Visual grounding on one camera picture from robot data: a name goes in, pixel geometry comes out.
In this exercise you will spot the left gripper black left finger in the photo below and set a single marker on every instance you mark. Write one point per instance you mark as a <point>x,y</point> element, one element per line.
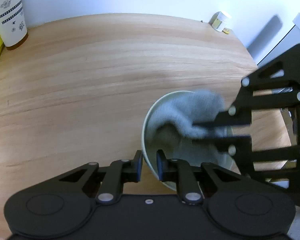
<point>114,176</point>

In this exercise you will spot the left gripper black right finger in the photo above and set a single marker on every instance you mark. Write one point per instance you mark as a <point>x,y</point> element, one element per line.
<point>181,173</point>

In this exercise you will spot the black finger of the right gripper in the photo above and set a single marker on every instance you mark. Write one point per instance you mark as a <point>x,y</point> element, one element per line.
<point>241,146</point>
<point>240,112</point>

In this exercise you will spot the pale green ceramic bowl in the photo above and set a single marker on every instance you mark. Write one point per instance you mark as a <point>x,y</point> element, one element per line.
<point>175,146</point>

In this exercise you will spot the grey pink microfibre cloth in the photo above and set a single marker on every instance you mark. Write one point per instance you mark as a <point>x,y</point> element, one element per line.
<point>183,111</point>

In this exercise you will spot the white grey appliance cabinet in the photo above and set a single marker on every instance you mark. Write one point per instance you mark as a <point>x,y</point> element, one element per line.
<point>272,40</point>

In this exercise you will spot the yellow round token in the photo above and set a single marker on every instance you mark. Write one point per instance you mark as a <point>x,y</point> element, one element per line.
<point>226,31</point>

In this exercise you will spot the white pill jar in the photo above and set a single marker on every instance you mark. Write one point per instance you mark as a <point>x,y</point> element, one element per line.
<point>220,20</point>

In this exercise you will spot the white red travel cup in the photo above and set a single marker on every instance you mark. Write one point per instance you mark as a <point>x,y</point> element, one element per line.
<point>13,29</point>

